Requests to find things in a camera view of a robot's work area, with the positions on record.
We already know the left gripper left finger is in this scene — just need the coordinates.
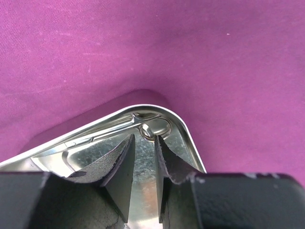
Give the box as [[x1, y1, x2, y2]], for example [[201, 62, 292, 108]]
[[67, 134, 135, 223]]

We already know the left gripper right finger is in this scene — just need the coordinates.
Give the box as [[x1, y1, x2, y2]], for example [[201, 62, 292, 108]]
[[154, 135, 197, 224]]

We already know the purple surgical cloth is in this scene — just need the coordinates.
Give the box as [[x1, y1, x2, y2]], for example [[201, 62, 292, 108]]
[[0, 0, 305, 183]]

